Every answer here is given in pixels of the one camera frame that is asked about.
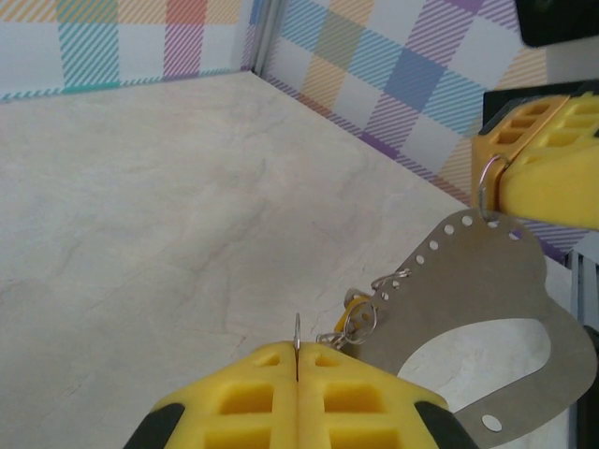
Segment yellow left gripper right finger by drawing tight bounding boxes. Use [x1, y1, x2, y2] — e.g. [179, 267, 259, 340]
[298, 342, 479, 449]

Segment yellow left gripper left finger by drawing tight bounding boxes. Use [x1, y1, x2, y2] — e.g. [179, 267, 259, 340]
[124, 340, 300, 449]

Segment large silver split keyring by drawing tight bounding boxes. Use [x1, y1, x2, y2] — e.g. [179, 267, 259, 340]
[475, 152, 512, 222]

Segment short silver chain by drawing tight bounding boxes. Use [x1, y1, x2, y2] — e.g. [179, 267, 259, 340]
[315, 329, 352, 353]

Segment silver key with holes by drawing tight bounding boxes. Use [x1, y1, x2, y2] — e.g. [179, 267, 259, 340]
[344, 288, 378, 345]

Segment yellow capped key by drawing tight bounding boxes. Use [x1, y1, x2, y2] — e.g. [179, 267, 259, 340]
[335, 306, 357, 339]

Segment silver perforated metal plate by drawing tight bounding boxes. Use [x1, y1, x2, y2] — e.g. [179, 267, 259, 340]
[363, 209, 599, 446]

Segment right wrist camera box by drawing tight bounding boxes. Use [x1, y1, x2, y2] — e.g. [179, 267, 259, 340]
[514, 0, 599, 86]

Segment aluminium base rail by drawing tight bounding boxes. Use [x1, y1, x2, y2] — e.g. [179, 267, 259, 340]
[563, 250, 599, 328]

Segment silver wire clip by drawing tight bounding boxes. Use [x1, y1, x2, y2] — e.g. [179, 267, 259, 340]
[371, 267, 414, 292]

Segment aluminium right corner post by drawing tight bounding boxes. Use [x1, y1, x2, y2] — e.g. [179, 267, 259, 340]
[241, 0, 285, 76]

